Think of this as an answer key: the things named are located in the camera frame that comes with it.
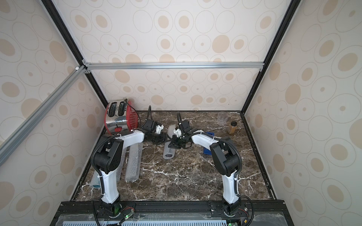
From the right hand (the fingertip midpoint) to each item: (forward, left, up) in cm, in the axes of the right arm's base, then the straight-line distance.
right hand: (174, 144), depth 92 cm
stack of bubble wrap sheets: (-6, +3, 0) cm, 7 cm away
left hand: (+5, +2, -1) cm, 6 cm away
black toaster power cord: (+25, +35, +17) cm, 46 cm away
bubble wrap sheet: (-8, +24, 0) cm, 25 cm away
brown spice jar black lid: (+16, -40, -1) cm, 43 cm away
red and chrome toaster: (+12, +36, +12) cm, 40 cm away
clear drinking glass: (+31, -36, -5) cm, 48 cm away
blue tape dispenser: (-1, -21, -4) cm, 21 cm away
